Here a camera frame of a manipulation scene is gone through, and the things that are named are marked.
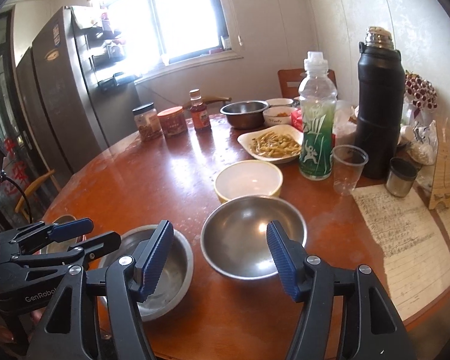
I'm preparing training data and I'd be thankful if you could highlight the black thermos flask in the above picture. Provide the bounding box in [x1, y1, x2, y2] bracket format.
[354, 26, 405, 180]

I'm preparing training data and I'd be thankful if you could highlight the white dish with food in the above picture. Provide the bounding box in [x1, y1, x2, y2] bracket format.
[237, 124, 303, 164]

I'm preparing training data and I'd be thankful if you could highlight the white ceramic bowl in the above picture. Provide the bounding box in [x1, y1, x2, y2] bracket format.
[263, 106, 297, 127]

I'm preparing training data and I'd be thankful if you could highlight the wide-rim steel bowl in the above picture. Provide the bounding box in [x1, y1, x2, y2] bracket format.
[98, 224, 194, 322]

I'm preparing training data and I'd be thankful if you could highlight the small steel thermos cup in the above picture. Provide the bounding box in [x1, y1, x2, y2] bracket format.
[385, 157, 418, 197]

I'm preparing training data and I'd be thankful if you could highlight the handwritten paper sheet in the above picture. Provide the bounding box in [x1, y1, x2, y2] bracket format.
[352, 184, 450, 320]

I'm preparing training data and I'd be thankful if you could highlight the green drink bottle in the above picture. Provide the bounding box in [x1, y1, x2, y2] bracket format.
[298, 51, 337, 180]

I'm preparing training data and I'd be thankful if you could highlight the wooden folding stand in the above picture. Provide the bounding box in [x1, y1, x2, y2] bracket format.
[428, 118, 450, 210]

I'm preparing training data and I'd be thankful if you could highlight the plastic bag of items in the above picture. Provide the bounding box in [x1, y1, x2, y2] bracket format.
[401, 71, 438, 166]

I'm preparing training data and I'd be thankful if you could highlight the clear jar black lid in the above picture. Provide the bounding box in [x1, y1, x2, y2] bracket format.
[132, 102, 162, 141]

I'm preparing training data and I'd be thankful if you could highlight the small steel bowl far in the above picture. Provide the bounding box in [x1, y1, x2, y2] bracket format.
[220, 100, 270, 130]

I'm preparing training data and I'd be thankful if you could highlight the yellow handled bowl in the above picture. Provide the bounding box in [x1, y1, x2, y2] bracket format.
[214, 160, 284, 203]

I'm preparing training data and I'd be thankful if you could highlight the wooden chair back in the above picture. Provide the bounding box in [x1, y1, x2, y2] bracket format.
[278, 67, 337, 100]

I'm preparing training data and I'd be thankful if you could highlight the red lidded jar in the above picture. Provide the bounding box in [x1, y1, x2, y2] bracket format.
[157, 106, 188, 138]

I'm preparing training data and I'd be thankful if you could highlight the red tissue pack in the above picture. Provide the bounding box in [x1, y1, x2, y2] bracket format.
[290, 109, 303, 132]

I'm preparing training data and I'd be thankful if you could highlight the brown sauce bottle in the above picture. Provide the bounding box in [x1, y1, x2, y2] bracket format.
[189, 88, 211, 132]

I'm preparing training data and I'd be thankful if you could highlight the wooden armchair left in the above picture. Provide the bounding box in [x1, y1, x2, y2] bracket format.
[14, 169, 55, 221]

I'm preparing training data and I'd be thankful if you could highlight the steel pan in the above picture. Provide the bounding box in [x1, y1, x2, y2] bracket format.
[40, 214, 86, 254]

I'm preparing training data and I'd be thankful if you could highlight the window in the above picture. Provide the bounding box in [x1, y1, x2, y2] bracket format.
[88, 0, 233, 77]

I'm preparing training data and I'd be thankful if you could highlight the round steel bowl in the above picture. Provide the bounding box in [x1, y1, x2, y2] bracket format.
[201, 196, 307, 281]

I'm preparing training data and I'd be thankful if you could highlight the person left hand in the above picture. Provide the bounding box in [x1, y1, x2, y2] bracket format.
[0, 309, 44, 344]

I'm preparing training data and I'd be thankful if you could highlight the clear plastic cup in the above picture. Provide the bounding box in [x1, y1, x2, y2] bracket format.
[332, 145, 369, 196]

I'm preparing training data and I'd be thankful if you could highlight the grey refrigerator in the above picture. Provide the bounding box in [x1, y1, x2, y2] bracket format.
[17, 6, 140, 187]

